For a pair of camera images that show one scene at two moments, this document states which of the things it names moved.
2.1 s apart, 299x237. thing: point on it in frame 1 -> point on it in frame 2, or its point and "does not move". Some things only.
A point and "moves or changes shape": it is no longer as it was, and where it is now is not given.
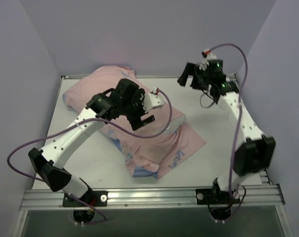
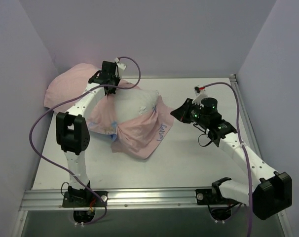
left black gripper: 136,114 -> 109,82
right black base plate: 210,196 does not move
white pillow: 174,124 moves or changes shape
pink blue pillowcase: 77,95 moves or changes shape
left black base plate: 95,198 does not move
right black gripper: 195,76 -> 189,111
